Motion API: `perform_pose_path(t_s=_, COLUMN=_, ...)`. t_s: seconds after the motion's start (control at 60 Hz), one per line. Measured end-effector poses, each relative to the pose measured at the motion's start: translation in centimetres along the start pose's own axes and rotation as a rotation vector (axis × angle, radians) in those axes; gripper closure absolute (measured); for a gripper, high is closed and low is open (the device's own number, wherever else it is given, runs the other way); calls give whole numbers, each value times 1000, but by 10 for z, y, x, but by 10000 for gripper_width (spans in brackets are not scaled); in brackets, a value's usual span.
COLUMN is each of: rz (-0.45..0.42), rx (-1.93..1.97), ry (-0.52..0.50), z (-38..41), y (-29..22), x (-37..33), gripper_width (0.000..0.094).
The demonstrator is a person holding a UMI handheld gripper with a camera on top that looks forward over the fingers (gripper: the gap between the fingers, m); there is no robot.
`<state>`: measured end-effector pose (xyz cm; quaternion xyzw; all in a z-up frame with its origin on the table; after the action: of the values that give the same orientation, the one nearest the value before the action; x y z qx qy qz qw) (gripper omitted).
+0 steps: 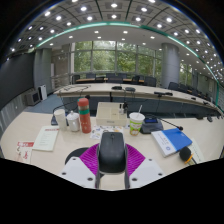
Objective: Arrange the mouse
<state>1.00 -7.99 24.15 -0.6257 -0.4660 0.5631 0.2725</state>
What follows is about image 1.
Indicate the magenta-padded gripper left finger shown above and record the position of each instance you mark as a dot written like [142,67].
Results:
[77,171]

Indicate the green printed paper cup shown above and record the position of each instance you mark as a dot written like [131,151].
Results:
[136,125]

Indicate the long curved conference table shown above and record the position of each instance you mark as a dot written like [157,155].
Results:
[100,88]

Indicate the white printed booklet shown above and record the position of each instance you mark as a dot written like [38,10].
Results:
[46,138]

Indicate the grey floor-standing appliance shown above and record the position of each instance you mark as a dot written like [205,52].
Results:
[32,98]

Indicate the ceiling lights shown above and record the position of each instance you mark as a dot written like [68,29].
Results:
[114,5]

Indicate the black computer mouse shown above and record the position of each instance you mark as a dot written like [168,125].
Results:
[112,153]

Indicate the white floor-standing appliance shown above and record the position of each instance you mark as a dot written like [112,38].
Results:
[42,92]

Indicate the conference microphone unit blue display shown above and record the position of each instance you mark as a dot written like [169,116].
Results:
[151,126]

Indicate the white cardboard box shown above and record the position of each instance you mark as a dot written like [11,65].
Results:
[108,115]

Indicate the white paper cup stack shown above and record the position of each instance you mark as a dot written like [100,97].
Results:
[60,120]

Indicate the red bottle with green band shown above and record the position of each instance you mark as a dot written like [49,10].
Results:
[84,116]

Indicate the colourful sticker sheet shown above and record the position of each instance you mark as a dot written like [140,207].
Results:
[96,131]

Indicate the blue and white book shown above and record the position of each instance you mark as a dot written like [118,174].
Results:
[173,140]

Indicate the dark office chairs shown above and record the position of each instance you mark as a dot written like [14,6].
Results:
[150,81]

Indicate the white paper sheets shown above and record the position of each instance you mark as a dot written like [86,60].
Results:
[198,150]

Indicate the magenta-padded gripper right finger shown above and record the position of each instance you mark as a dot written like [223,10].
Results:
[146,171]

